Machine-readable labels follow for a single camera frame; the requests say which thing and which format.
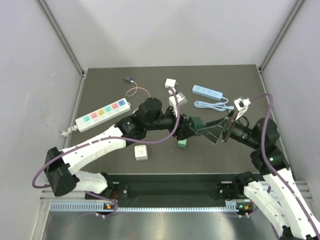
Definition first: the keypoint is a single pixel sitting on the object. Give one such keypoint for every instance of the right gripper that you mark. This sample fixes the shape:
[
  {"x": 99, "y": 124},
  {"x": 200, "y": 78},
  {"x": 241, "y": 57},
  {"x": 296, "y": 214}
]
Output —
[{"x": 214, "y": 129}]

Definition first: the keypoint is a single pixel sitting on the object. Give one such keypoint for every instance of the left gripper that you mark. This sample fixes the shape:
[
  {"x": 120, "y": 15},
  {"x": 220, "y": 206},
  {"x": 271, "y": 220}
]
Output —
[{"x": 184, "y": 131}]

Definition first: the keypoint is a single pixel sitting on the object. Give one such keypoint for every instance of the dark green cube adapter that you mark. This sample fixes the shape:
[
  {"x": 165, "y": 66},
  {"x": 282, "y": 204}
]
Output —
[{"x": 198, "y": 123}]

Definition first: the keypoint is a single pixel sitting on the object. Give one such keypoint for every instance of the light green usb charger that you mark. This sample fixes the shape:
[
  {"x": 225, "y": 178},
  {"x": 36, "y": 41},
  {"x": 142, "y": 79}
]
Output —
[{"x": 182, "y": 144}]

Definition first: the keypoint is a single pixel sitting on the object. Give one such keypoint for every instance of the white cube socket adapter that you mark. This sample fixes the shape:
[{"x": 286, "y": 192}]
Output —
[{"x": 141, "y": 153}]

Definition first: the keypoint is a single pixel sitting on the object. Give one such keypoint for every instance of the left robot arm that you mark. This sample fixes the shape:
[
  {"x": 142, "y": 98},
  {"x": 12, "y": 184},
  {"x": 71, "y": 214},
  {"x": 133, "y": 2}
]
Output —
[{"x": 64, "y": 167}]

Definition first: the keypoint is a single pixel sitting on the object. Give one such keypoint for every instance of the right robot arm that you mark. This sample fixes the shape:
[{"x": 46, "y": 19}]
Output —
[{"x": 282, "y": 204}]

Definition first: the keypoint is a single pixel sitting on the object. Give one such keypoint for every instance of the grey small plug adapter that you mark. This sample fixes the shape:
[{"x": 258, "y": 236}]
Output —
[{"x": 128, "y": 79}]

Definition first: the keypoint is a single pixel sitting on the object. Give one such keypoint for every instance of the white charger at back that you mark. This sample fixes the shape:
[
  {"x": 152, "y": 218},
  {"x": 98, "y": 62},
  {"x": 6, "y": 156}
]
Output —
[{"x": 170, "y": 83}]

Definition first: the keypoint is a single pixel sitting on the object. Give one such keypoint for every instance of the white multicolour power strip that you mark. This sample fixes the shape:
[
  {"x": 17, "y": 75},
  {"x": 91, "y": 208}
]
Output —
[{"x": 99, "y": 116}]

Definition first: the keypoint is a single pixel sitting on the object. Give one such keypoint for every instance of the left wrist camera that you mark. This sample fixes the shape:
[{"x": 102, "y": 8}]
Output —
[{"x": 178, "y": 100}]

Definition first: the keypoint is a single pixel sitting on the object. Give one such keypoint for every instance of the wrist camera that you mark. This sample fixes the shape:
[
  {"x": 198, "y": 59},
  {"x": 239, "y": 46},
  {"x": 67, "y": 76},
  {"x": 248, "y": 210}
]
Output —
[
  {"x": 242, "y": 105},
  {"x": 178, "y": 100}
]

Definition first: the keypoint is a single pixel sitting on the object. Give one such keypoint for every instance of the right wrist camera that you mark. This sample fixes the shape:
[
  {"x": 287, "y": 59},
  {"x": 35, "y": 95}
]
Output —
[{"x": 242, "y": 105}]

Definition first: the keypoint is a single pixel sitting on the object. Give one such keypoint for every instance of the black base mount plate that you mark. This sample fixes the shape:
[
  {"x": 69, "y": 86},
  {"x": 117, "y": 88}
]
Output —
[{"x": 171, "y": 190}]

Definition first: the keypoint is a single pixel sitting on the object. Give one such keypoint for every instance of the slotted cable duct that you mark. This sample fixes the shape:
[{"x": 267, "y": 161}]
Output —
[{"x": 105, "y": 207}]

